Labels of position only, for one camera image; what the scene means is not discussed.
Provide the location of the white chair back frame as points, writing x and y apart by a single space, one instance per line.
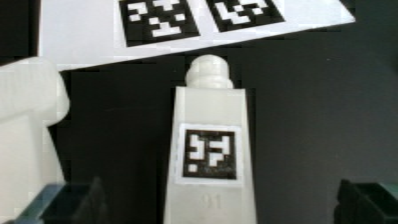
35 107

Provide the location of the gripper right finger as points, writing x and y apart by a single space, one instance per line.
367 203

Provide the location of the white marker base plate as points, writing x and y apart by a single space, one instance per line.
104 31

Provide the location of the white chair leg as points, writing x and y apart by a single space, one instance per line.
211 187

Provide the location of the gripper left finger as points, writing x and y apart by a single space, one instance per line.
69 204

